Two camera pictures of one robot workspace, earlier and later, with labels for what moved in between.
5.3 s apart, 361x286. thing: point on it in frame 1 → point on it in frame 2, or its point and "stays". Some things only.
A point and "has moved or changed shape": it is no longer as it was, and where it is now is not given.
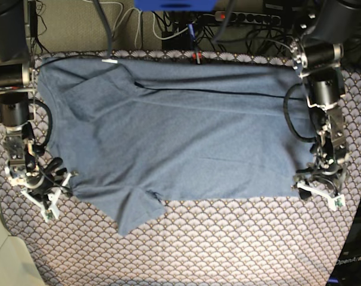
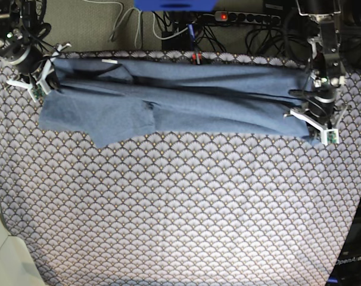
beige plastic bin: [11, 263] stays
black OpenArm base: [354, 267] stays
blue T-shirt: [130, 133] has moved or changed shape
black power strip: [261, 18] stays
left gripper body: [326, 174] → [321, 91]
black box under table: [183, 42] stays
